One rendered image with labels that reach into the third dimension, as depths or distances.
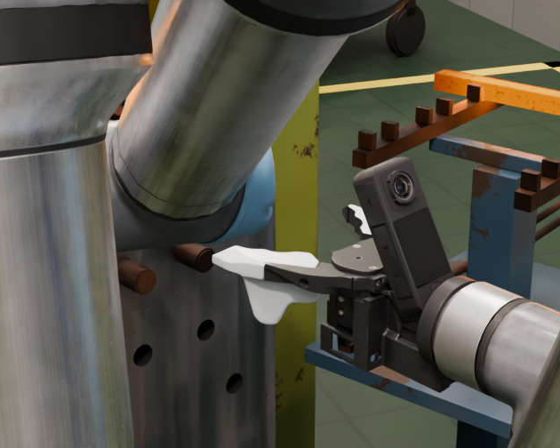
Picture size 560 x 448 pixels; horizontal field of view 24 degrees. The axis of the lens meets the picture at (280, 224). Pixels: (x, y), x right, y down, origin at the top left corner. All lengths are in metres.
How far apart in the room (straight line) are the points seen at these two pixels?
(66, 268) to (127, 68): 0.05
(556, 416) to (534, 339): 0.16
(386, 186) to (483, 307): 0.11
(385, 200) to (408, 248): 0.04
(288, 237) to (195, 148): 1.18
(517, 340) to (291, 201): 0.88
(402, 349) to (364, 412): 1.77
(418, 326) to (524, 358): 0.09
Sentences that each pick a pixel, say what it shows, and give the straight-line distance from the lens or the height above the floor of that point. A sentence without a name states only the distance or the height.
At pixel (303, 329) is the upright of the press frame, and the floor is 0.57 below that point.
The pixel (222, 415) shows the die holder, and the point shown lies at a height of 0.65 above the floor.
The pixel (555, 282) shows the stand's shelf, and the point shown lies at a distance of 1.78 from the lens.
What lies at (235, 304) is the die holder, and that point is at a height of 0.78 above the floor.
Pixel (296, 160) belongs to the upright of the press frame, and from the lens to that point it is 1.73.
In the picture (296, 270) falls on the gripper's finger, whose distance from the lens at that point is 0.99.
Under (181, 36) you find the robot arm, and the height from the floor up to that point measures 1.29.
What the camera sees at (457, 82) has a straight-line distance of 1.70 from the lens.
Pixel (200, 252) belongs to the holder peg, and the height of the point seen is 0.88.
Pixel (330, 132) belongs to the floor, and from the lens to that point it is 4.45.
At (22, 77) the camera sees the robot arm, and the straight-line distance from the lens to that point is 0.31.
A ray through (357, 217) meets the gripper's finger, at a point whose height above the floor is 1.00.
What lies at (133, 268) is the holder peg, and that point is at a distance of 1.29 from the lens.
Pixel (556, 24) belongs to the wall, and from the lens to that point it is 5.60.
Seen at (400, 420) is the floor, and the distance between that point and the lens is 2.75.
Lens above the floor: 1.42
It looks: 23 degrees down
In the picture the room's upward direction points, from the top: straight up
